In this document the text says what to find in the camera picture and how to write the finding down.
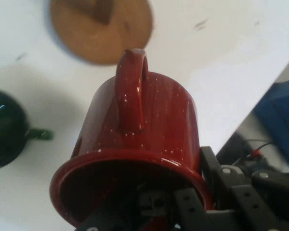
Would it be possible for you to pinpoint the dark blue box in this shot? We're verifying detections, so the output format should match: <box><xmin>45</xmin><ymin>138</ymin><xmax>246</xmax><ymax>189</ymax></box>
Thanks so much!
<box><xmin>252</xmin><ymin>76</ymin><xmax>289</xmax><ymax>174</ymax></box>

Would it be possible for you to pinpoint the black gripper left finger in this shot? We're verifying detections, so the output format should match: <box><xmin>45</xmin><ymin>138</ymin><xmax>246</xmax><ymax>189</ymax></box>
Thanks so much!
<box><xmin>79</xmin><ymin>182</ymin><xmax>209</xmax><ymax>231</ymax></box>

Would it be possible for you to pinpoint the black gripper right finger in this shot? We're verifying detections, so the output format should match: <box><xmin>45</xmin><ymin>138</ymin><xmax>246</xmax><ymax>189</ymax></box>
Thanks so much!
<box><xmin>199</xmin><ymin>145</ymin><xmax>289</xmax><ymax>231</ymax></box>

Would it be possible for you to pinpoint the red speckled enamel mug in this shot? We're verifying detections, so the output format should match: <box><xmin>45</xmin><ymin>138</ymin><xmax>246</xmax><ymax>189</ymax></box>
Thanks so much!
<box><xmin>49</xmin><ymin>48</ymin><xmax>217</xmax><ymax>229</ymax></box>

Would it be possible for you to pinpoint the brown wooden mug tree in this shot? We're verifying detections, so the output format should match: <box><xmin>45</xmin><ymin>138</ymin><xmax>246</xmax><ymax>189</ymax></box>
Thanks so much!
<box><xmin>50</xmin><ymin>0</ymin><xmax>155</xmax><ymax>66</ymax></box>

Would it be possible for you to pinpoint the red and black wire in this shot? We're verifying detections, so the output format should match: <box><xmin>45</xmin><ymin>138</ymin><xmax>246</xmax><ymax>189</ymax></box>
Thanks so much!
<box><xmin>231</xmin><ymin>140</ymin><xmax>281</xmax><ymax>166</ymax></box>

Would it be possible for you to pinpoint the green enamel mug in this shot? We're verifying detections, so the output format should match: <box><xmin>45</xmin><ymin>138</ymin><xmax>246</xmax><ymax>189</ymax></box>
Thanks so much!
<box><xmin>0</xmin><ymin>87</ymin><xmax>54</xmax><ymax>172</ymax></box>

